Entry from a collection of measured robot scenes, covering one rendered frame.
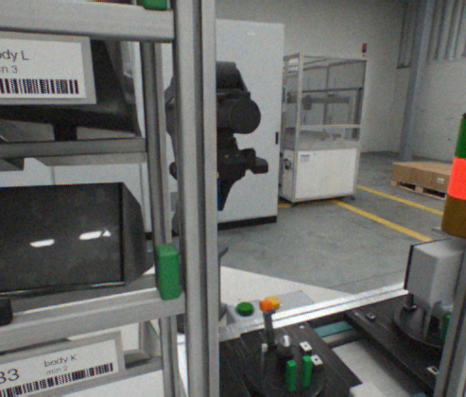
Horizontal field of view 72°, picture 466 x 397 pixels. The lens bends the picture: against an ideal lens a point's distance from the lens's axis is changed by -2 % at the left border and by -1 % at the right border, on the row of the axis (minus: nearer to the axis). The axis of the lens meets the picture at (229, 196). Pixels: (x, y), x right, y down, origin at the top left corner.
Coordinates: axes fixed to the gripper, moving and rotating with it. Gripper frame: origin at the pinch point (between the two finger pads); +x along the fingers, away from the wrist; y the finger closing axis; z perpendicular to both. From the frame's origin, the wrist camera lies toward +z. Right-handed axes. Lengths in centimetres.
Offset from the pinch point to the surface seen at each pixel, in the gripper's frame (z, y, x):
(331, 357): 18.3, 15.3, 28.8
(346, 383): 24.0, 14.1, 28.9
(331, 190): -335, 286, 103
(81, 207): 35.5, -21.9, -9.6
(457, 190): 31.7, 21.6, -5.9
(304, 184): -334, 238, 90
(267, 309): 12.5, 4.8, 19.5
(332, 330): 9.4, 22.3, 31.0
